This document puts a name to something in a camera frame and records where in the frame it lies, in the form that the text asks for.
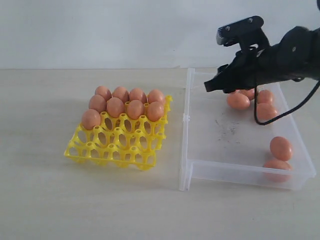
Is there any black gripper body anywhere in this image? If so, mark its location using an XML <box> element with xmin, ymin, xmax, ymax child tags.
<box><xmin>219</xmin><ymin>46</ymin><xmax>288</xmax><ymax>93</ymax></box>

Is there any black cable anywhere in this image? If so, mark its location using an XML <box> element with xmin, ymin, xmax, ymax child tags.
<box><xmin>253</xmin><ymin>47</ymin><xmax>320</xmax><ymax>126</ymax></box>

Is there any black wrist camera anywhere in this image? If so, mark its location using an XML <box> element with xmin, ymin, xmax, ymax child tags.
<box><xmin>216</xmin><ymin>15</ymin><xmax>270</xmax><ymax>52</ymax></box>

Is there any yellow plastic egg tray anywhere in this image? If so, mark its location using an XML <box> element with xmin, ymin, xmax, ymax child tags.
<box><xmin>64</xmin><ymin>95</ymin><xmax>173</xmax><ymax>171</ymax></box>

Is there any brown egg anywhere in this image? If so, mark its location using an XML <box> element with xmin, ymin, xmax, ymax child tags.
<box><xmin>126</xmin><ymin>99</ymin><xmax>145</xmax><ymax>120</ymax></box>
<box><xmin>239</xmin><ymin>88</ymin><xmax>255</xmax><ymax>101</ymax></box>
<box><xmin>226</xmin><ymin>92</ymin><xmax>250</xmax><ymax>110</ymax></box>
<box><xmin>106</xmin><ymin>97</ymin><xmax>125</xmax><ymax>118</ymax></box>
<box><xmin>147</xmin><ymin>89</ymin><xmax>166</xmax><ymax>105</ymax></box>
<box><xmin>112</xmin><ymin>86</ymin><xmax>130</xmax><ymax>103</ymax></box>
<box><xmin>263</xmin><ymin>159</ymin><xmax>293</xmax><ymax>183</ymax></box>
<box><xmin>257</xmin><ymin>89</ymin><xmax>274</xmax><ymax>105</ymax></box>
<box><xmin>269</xmin><ymin>136</ymin><xmax>293</xmax><ymax>162</ymax></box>
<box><xmin>94</xmin><ymin>85</ymin><xmax>112</xmax><ymax>101</ymax></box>
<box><xmin>81</xmin><ymin>109</ymin><xmax>101</xmax><ymax>130</ymax></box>
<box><xmin>129</xmin><ymin>87</ymin><xmax>148</xmax><ymax>104</ymax></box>
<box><xmin>88</xmin><ymin>94</ymin><xmax>107</xmax><ymax>113</ymax></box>
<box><xmin>146</xmin><ymin>101</ymin><xmax>165</xmax><ymax>122</ymax></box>
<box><xmin>256</xmin><ymin>103</ymin><xmax>278</xmax><ymax>122</ymax></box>

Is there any clear plastic bin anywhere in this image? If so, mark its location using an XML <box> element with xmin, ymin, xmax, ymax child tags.
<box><xmin>179</xmin><ymin>68</ymin><xmax>316</xmax><ymax>191</ymax></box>

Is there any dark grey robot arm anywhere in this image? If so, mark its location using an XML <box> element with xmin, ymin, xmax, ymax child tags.
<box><xmin>204</xmin><ymin>26</ymin><xmax>320</xmax><ymax>93</ymax></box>

